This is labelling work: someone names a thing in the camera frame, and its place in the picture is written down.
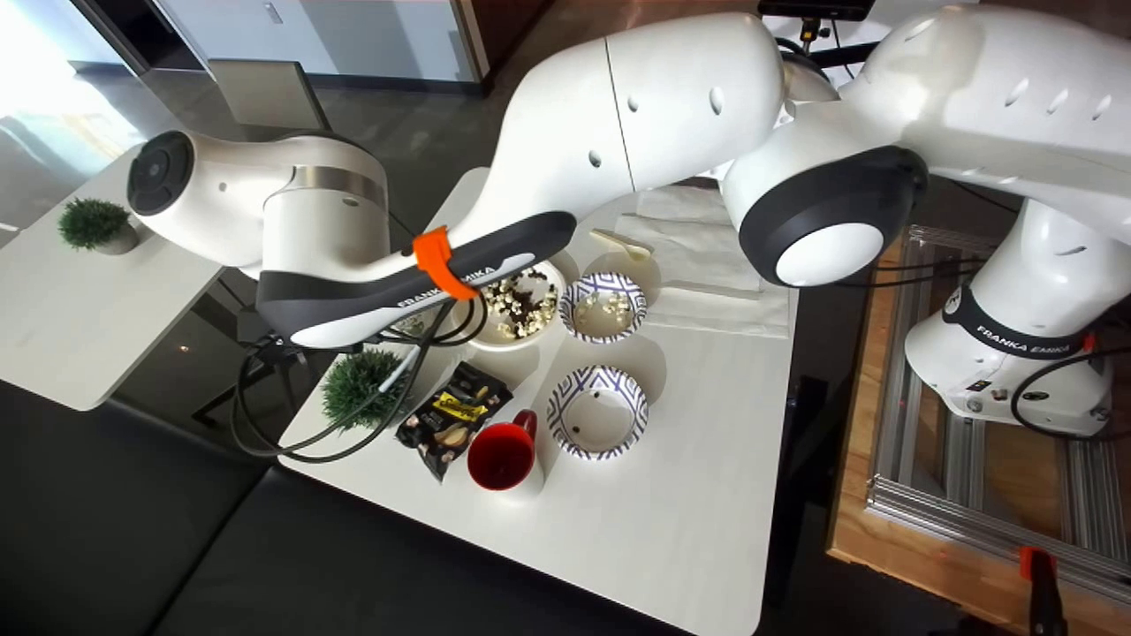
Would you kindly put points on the bar clamp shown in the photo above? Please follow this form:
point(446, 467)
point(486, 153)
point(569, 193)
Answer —
point(1044, 588)

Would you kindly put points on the dark snack packet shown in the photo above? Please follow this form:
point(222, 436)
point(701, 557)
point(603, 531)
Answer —
point(453, 412)

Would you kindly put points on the blue patterned bowl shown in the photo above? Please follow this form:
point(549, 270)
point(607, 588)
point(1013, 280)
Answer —
point(603, 307)
point(599, 412)

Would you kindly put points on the grey box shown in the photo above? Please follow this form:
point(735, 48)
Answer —
point(266, 92)

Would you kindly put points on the aluminium profile frame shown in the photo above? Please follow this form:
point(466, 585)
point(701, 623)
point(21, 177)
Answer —
point(940, 470)

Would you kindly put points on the white side table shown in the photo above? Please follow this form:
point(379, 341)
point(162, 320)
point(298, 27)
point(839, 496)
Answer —
point(73, 320)

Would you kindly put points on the wooden base board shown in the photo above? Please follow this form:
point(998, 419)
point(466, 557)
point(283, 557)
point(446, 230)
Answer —
point(860, 516)

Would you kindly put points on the red and white mug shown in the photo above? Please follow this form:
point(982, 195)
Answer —
point(498, 457)

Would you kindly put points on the white cloth towel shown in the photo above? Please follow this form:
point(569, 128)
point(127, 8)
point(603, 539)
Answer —
point(709, 313)

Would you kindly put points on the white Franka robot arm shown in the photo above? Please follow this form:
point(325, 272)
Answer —
point(657, 106)

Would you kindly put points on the small green potted plant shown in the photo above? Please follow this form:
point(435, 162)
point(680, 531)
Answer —
point(94, 221)

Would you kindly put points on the dark upholstered bench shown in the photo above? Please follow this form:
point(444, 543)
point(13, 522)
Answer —
point(179, 552)

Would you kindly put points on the black camera stand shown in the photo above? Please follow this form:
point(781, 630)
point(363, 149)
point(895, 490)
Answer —
point(814, 5)

